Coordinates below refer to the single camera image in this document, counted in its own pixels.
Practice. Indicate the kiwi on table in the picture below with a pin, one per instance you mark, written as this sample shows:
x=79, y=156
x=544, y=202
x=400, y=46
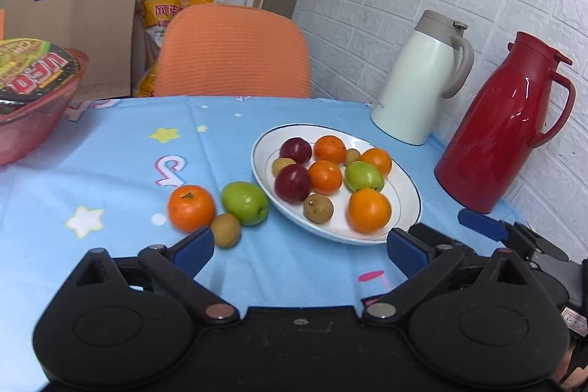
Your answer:
x=226, y=230

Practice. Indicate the red thermos jug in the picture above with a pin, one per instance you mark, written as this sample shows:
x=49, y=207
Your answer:
x=496, y=130

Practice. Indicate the brown longan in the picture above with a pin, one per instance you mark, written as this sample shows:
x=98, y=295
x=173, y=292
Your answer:
x=318, y=208
x=283, y=167

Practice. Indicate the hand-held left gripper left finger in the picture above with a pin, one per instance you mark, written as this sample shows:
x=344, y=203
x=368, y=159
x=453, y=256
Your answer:
x=195, y=246

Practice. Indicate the cardboard box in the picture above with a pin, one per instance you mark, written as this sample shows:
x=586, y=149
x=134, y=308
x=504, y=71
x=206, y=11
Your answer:
x=69, y=29

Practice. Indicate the blue printed tablecloth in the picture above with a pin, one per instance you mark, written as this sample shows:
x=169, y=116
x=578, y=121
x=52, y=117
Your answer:
x=115, y=144

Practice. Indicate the white thermos jug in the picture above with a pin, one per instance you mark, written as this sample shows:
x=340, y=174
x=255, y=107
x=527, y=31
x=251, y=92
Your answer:
x=413, y=84

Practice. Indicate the red plum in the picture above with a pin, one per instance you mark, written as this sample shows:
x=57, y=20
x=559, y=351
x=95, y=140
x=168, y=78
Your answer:
x=291, y=183
x=295, y=149

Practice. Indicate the orange tangerine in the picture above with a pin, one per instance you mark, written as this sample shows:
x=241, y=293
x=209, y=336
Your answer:
x=369, y=209
x=377, y=160
x=325, y=177
x=191, y=208
x=329, y=148

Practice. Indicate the white plate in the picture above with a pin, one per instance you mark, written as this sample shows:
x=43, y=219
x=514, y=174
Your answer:
x=404, y=199

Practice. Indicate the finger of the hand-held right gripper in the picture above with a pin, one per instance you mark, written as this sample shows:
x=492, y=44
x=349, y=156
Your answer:
x=480, y=223

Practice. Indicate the yellow plastic bag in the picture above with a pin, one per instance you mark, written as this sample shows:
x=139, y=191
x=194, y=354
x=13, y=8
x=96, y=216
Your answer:
x=156, y=20

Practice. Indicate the instant noodle cup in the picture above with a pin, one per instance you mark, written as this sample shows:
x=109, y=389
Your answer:
x=32, y=70

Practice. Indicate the red bowl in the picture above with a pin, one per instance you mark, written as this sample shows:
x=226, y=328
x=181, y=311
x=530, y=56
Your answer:
x=27, y=130

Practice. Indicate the green apple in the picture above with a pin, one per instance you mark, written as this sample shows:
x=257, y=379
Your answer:
x=363, y=176
x=245, y=203

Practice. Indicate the green kiwi fruit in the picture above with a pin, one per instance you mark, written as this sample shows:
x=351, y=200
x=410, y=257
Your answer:
x=352, y=156

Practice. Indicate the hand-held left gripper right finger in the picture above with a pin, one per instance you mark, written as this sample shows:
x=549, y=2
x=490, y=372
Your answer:
x=406, y=249

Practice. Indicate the orange chair back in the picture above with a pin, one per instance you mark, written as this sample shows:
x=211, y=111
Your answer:
x=229, y=52

